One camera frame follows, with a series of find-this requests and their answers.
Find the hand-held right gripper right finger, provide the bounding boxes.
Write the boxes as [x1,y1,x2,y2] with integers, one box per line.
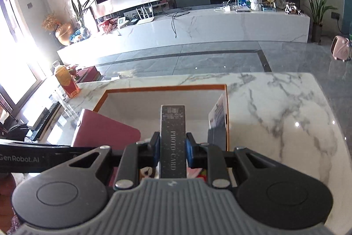
[186,133,275,189]

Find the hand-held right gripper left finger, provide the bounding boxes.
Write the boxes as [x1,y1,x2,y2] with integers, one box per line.
[67,132,161,190]

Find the black card box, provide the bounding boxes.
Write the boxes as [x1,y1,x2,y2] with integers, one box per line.
[159,105,187,179]

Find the white printed packet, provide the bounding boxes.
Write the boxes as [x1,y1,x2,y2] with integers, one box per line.
[207,93,227,129]

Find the orange cardboard box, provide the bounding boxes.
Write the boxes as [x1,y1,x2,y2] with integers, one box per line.
[92,84,229,186]

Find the black remote control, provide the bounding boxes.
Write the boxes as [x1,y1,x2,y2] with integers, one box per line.
[26,101,61,140]

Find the red yellow carton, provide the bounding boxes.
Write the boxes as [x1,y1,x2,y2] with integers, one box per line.
[54,64,81,98]

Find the clear plastic bottle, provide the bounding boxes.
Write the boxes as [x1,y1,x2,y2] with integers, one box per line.
[51,60,65,76]

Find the dark red box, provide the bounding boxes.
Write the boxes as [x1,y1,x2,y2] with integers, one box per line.
[78,66,102,83]

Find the small red flower plant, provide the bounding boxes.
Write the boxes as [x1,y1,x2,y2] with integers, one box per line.
[67,64,80,78]

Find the white marble television console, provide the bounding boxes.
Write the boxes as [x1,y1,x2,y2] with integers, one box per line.
[56,8,311,66]

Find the white router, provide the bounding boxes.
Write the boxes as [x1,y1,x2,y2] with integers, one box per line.
[136,5,155,25]

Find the gold round vase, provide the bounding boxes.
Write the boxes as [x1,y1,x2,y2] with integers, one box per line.
[55,23,74,46]

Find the green plant in patterned vase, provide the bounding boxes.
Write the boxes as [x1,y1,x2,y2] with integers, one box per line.
[71,0,95,39]

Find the dried brown flowers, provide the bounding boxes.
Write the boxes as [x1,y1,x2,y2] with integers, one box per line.
[42,13,61,31]

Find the tall potted plant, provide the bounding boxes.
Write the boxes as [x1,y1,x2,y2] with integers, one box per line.
[295,0,341,43]

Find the black white cow toy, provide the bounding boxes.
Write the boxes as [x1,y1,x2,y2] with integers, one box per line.
[284,2,301,15]

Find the pink space heater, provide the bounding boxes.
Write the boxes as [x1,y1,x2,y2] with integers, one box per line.
[331,35,352,61]

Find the black cable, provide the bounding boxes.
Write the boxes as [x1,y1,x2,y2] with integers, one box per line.
[162,11,190,38]

